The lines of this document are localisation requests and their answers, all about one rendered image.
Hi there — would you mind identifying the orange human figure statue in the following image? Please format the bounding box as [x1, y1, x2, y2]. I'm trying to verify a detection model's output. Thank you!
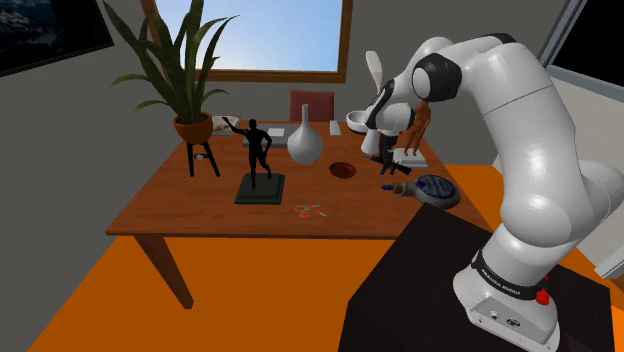
[392, 101, 434, 170]

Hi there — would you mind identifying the white bowl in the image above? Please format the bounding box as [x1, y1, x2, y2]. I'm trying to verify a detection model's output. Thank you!
[345, 109, 372, 136]

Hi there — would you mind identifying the dark red small bowl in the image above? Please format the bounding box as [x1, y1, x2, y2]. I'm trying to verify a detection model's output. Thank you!
[328, 161, 358, 180]

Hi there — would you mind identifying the blue and white flat flask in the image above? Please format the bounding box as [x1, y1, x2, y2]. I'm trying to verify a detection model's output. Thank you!
[380, 173, 462, 211]

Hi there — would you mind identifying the white tall slender sculpture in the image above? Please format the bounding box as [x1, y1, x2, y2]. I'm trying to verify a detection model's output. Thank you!
[364, 50, 385, 95]

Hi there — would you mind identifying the grey round long-necked vase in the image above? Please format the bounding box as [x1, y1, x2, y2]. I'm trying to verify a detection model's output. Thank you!
[286, 103, 325, 166]

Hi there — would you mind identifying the red chair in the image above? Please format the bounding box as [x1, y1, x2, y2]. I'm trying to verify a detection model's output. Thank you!
[288, 89, 337, 123]

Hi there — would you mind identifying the grey flat laptop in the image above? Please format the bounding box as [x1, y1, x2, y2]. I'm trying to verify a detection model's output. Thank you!
[242, 122, 300, 149]

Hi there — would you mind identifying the black human figure statue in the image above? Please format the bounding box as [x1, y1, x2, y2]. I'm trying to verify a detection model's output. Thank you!
[222, 115, 287, 206]

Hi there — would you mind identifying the dark robot stand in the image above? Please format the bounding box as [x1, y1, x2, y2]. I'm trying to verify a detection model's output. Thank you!
[337, 202, 616, 352]

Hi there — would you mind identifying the book with pale cover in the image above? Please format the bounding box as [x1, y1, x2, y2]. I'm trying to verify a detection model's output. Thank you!
[211, 114, 242, 137]

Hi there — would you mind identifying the wooden framed window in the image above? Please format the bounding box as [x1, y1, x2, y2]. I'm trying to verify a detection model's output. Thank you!
[140, 0, 355, 85]

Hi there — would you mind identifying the brown wooden table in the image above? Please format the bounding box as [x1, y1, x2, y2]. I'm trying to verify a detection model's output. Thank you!
[104, 119, 494, 311]

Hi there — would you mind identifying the black plant stool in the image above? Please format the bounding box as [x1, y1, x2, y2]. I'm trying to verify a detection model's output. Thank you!
[185, 140, 222, 179]

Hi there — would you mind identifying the green plant in brown pot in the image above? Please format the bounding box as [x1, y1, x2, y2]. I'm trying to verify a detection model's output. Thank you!
[102, 0, 240, 145]

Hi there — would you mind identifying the grey framed dark window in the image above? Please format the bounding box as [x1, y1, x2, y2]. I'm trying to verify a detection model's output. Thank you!
[537, 0, 624, 104]

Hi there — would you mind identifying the white furniture piece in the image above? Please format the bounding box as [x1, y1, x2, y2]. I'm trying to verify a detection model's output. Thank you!
[593, 242, 624, 281]

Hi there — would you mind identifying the dark wall picture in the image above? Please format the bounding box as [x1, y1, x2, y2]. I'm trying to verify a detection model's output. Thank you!
[0, 0, 116, 78]

